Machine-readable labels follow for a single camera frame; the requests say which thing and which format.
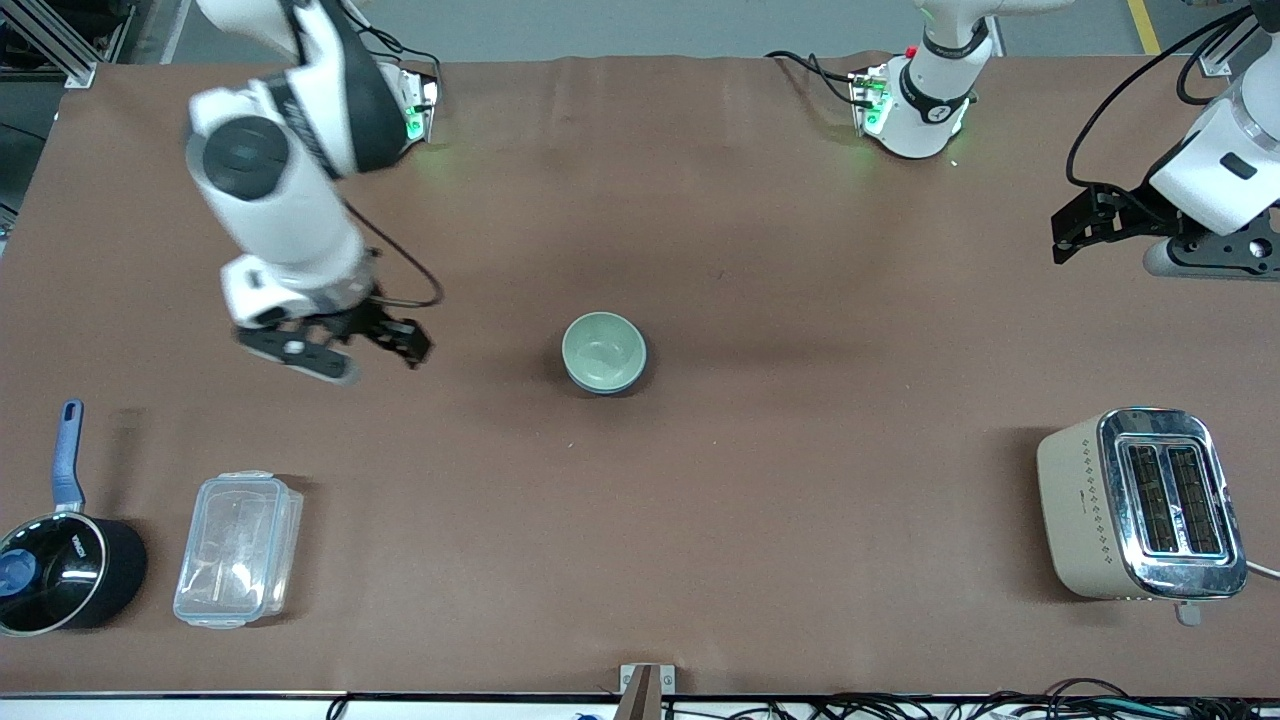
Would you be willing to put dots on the beige chrome toaster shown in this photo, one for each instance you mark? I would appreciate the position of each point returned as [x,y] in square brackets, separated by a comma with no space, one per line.
[1095,510]

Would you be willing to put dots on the right arm base connector plate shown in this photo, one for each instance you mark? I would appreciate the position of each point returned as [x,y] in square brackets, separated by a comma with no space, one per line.
[422,105]

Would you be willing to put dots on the clear plastic food container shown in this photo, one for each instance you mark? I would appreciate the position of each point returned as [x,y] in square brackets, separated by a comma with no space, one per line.
[235,550]

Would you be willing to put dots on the blue bowl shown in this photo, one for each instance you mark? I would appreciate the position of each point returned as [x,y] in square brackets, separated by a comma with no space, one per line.
[605,390]

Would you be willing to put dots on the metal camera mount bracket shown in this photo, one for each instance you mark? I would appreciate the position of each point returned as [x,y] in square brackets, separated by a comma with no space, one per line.
[646,690]

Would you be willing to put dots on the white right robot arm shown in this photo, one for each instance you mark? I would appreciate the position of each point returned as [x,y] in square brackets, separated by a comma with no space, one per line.
[290,210]

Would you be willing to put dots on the glass lid blue knob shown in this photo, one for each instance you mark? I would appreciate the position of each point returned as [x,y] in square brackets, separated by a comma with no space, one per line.
[55,575]

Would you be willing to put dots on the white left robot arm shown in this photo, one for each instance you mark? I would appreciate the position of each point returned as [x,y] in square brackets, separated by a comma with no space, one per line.
[930,100]

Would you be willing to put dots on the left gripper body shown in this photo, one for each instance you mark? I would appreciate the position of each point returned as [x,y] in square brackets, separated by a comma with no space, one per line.
[1128,211]

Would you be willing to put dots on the left arm base connector plate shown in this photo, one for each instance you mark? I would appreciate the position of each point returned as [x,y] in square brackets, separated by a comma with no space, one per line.
[868,100]

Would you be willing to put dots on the green bowl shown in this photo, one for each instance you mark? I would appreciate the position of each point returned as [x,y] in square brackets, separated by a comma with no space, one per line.
[603,350]

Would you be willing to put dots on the brown table cover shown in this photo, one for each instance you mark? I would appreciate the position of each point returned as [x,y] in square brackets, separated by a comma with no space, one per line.
[640,550]

